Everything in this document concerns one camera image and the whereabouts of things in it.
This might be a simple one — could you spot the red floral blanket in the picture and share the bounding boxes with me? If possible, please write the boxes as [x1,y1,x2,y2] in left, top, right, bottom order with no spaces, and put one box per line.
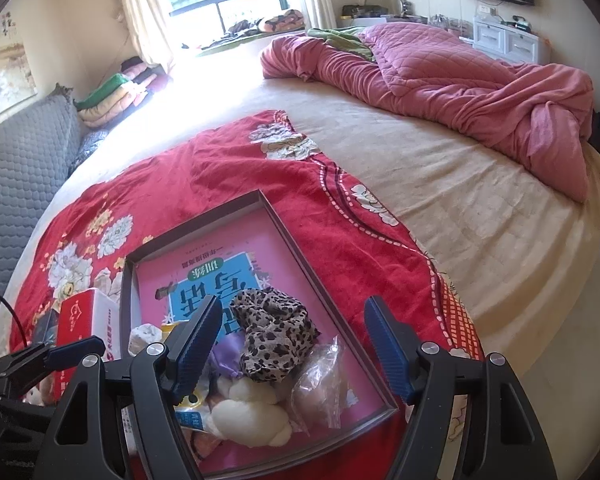
[9,109,484,480]

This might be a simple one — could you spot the white floral scrunchie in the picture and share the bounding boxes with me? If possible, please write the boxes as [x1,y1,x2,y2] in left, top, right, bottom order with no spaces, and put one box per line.
[128,323,166,356]

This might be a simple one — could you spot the white drawer cabinet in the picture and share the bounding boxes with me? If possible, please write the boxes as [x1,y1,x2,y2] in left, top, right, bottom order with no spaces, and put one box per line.
[472,16,550,65]

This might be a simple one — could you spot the cream plush bear purple cloth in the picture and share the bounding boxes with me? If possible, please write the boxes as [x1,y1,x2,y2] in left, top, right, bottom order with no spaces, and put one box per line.
[204,330,292,448]

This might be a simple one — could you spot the grey quilted headboard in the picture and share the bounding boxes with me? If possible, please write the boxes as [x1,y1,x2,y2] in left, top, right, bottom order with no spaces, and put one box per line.
[0,86,85,295]

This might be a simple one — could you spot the grey tray with pink book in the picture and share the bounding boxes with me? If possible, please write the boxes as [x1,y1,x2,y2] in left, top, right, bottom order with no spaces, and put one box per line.
[120,191,398,479]

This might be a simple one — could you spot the stack of folded blankets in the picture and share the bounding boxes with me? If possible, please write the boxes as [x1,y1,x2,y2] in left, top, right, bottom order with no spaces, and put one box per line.
[74,56,171,130]

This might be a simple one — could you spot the clothes on window sill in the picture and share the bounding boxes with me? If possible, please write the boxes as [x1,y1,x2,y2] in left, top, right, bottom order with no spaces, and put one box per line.
[201,9,306,52]

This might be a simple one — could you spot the dark grey square box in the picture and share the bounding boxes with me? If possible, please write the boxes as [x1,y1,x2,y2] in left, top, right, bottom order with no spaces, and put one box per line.
[32,309,59,344]

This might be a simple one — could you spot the leopard print scrunchie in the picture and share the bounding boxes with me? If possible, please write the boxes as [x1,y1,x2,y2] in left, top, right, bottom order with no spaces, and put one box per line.
[230,287,321,382]

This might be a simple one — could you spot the red tissue box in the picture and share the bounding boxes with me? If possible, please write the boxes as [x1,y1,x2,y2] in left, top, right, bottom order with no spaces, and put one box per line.
[40,288,122,406]

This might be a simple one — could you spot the clear plastic bag pink item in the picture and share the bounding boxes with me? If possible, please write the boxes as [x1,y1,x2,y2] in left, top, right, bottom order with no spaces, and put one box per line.
[287,337,351,436]

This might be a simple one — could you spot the pink quilted duvet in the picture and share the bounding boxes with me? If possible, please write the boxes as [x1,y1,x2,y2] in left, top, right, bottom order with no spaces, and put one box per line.
[261,23,594,203]

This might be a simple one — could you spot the dark patterned pillow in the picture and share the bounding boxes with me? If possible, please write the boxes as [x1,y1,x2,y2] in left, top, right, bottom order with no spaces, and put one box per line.
[68,130,109,176]

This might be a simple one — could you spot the beige bed sheet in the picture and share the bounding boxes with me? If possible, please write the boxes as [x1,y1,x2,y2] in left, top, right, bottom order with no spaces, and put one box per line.
[0,66,600,480]

